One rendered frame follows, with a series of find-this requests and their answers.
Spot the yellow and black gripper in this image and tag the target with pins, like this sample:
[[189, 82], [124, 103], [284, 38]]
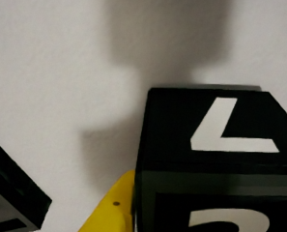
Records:
[[116, 211]]

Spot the black cube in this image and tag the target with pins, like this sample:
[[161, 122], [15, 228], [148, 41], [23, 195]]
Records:
[[211, 160]]

